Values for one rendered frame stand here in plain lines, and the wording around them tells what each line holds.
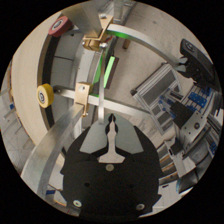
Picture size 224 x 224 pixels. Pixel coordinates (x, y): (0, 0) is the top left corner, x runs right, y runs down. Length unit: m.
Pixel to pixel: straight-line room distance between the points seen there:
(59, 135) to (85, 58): 0.43
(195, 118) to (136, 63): 0.99
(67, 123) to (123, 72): 0.99
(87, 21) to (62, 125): 0.22
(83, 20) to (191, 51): 0.21
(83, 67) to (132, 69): 0.78
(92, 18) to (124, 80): 0.98
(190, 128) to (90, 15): 0.46
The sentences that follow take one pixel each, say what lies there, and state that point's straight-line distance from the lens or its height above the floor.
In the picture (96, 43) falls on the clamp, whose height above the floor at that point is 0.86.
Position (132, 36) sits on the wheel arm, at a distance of 0.23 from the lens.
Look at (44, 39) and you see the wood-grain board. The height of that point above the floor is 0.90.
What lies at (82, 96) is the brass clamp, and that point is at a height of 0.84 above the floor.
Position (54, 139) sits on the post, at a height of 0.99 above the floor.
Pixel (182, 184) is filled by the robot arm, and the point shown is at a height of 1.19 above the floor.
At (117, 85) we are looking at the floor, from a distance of 1.05.
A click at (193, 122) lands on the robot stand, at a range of 0.40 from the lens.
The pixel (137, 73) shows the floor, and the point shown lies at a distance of 1.11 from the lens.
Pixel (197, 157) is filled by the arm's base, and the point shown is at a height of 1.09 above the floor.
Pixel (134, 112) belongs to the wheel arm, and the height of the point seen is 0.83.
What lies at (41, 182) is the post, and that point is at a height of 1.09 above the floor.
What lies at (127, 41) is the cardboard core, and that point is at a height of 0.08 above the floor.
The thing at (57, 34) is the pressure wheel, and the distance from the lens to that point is 0.28.
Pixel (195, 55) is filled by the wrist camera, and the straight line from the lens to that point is 0.21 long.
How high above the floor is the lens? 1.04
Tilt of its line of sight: 61 degrees down
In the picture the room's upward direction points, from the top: 177 degrees counter-clockwise
